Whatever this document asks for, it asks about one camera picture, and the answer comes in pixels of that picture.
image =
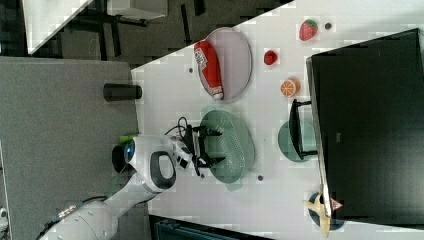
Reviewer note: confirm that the blue bowl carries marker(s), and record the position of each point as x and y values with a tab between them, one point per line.
335	224

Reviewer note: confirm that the mint green plastic strainer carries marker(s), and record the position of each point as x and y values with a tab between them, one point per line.
235	144

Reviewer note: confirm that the green cucumber toy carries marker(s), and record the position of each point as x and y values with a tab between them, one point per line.
126	138

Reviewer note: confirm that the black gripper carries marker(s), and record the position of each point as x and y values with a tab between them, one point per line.
188	140

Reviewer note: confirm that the orange slice toy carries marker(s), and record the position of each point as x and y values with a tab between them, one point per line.
290	87

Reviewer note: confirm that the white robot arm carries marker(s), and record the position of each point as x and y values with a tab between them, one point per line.
154	159

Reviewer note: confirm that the round grey plate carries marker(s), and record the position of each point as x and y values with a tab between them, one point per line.
235	61

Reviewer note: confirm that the mint green cup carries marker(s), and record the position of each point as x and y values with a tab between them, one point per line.
308	142

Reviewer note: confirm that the peeled banana toy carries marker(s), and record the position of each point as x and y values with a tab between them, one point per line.
319	208

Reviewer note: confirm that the red strawberry toy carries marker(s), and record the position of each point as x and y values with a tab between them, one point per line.
308	29

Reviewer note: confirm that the blue metal frame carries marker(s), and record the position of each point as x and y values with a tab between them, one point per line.
170	229

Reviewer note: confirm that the red ketchup bottle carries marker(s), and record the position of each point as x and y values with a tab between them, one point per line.
207	60

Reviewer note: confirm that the black cylinder container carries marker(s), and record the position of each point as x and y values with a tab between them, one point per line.
121	92

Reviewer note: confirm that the black silver toaster oven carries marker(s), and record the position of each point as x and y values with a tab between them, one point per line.
367	101

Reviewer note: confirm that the small red tomato toy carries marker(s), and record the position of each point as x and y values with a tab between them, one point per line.
270	57

